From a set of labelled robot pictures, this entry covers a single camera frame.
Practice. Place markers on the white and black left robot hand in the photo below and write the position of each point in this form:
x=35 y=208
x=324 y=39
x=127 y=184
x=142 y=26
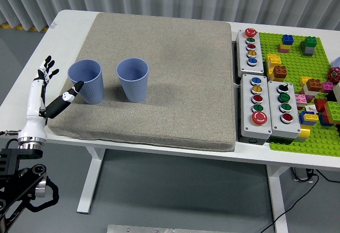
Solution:
x=33 y=121

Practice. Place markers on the blue ribbed cup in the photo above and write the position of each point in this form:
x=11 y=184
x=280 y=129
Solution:
x=134 y=87
x=91 y=89

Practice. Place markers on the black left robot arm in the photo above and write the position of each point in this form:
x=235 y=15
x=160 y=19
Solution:
x=18 y=180

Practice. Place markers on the white table leg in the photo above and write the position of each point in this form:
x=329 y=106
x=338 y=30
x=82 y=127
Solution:
x=277 y=198
x=90 y=180

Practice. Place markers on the yellow floor tape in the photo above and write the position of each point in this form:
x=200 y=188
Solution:
x=16 y=26

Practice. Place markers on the grey-brown mat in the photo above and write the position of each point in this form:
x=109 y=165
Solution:
x=172 y=84

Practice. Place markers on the grey five-button control box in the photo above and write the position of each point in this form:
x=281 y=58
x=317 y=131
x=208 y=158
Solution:
x=256 y=65
x=248 y=121

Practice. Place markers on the brown toy brick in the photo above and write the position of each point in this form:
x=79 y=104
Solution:
x=313 y=84
x=279 y=71

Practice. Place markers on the pink toy brick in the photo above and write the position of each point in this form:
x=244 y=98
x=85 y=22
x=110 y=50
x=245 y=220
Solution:
x=300 y=98
x=281 y=50

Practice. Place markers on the blue toy brick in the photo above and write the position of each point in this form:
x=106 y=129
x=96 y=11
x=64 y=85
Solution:
x=287 y=39
x=302 y=119

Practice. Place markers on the green studded baseplate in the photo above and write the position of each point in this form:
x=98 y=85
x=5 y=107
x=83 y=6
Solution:
x=295 y=63

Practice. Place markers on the yellow round toy brick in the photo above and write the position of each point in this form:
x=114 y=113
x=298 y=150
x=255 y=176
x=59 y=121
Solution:
x=304 y=133

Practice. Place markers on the grey power strip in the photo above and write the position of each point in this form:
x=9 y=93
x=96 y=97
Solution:
x=301 y=174

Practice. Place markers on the white printed toy brick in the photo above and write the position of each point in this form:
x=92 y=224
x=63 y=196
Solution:
x=309 y=108

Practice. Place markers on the grey toy brick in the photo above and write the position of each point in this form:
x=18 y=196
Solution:
x=308 y=51

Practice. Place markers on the red toy brick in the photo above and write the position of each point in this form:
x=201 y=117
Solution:
x=320 y=105

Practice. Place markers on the magenta toy brick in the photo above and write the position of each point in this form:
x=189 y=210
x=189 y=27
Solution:
x=326 y=87

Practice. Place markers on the large green toy brick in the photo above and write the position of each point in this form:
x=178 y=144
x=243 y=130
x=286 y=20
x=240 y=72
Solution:
x=333 y=109

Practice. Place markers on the red valve handwheel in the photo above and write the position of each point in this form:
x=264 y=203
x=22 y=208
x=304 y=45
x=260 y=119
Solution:
x=333 y=75

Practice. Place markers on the white block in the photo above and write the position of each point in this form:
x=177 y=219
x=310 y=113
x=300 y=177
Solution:
x=337 y=92

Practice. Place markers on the pale blue bowl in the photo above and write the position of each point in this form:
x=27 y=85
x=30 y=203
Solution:
x=337 y=62

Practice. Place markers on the grey selector switch control box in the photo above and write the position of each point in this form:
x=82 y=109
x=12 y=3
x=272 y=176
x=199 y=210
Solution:
x=276 y=111

